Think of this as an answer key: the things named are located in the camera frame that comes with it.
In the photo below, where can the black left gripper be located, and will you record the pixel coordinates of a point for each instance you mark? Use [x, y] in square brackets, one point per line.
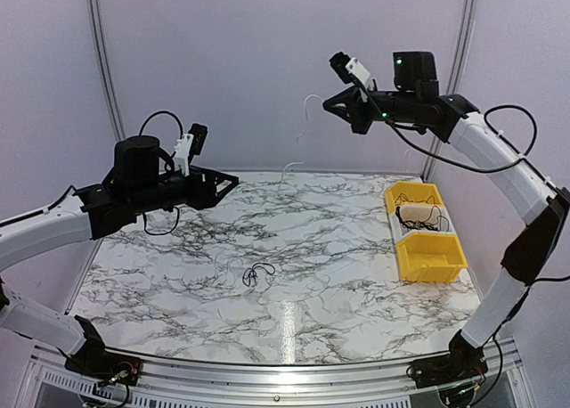
[204, 195]

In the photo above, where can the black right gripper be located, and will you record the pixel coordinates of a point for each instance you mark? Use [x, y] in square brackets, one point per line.
[354, 113]

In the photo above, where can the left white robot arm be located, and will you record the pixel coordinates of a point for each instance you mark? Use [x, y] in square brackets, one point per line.
[144, 178]

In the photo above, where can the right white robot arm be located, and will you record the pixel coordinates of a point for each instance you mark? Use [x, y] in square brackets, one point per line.
[452, 130]

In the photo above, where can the yellow plastic bin far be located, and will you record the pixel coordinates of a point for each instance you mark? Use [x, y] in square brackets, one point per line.
[406, 192]

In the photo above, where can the yellow plastic bin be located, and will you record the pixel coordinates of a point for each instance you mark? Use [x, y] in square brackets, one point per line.
[406, 192]
[430, 257]

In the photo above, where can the clear plastic bin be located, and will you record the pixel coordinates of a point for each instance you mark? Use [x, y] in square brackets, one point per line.
[410, 219]

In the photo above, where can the yellow plastic bin near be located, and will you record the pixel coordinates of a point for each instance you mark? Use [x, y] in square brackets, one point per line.
[430, 257]

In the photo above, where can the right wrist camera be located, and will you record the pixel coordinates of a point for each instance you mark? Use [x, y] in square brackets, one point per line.
[351, 71]

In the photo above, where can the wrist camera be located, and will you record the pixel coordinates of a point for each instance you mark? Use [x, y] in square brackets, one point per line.
[190, 144]
[351, 71]

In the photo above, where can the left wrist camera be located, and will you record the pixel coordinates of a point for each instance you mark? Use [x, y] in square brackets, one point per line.
[190, 144]

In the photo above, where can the right aluminium corner post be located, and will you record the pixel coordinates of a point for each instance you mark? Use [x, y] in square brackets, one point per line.
[459, 61]

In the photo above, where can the aluminium corner post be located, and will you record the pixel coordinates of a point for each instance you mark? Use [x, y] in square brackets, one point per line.
[459, 61]
[109, 91]

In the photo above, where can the aluminium front rail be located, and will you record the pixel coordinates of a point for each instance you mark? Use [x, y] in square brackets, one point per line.
[164, 382]

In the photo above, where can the left aluminium corner post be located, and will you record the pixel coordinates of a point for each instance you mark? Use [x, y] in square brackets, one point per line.
[109, 91]

